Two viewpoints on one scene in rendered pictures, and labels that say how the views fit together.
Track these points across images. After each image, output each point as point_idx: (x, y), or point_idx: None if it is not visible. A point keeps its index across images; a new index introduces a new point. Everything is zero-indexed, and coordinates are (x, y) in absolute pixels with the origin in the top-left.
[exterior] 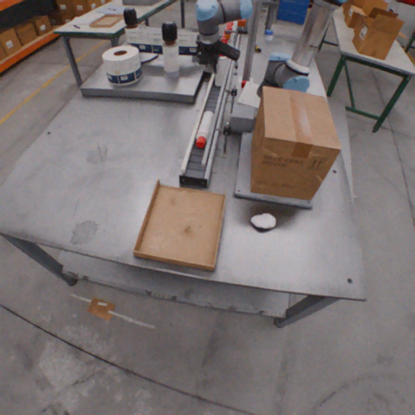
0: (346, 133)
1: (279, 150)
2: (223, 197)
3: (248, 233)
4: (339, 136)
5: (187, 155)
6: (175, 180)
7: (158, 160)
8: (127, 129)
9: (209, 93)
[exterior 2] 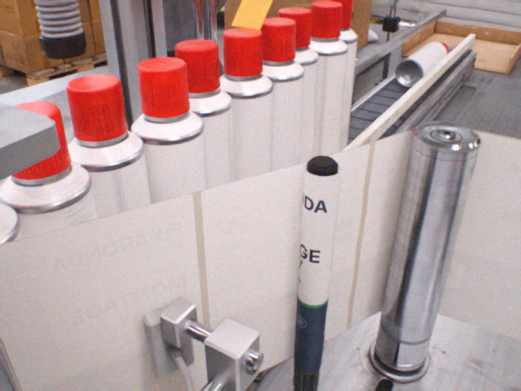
0: (81, 73)
1: None
2: (406, 53)
3: (384, 39)
4: (106, 72)
5: (465, 39)
6: (480, 74)
7: (517, 93)
8: None
9: (383, 135)
